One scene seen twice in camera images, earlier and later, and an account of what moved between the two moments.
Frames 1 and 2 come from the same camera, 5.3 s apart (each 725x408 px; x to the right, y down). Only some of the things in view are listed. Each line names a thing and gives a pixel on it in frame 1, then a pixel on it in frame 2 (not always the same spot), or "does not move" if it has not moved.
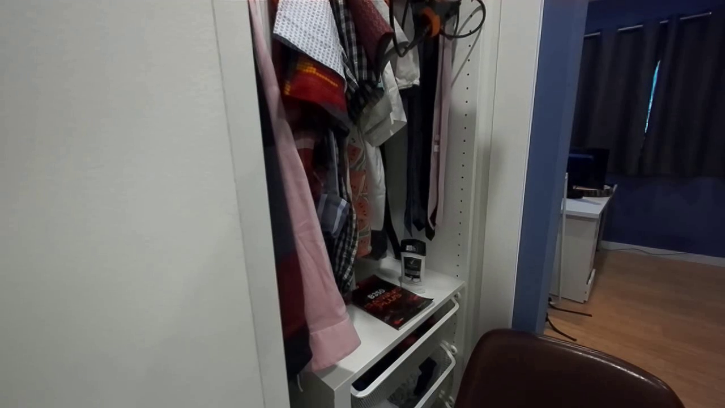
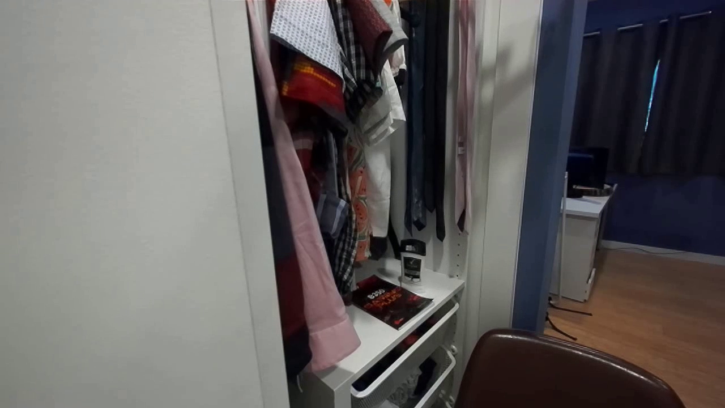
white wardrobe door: [137, 217] does not move
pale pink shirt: [442, 130] -> [466, 88]
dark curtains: [652, 95] does not move
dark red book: [389, 300] does not move
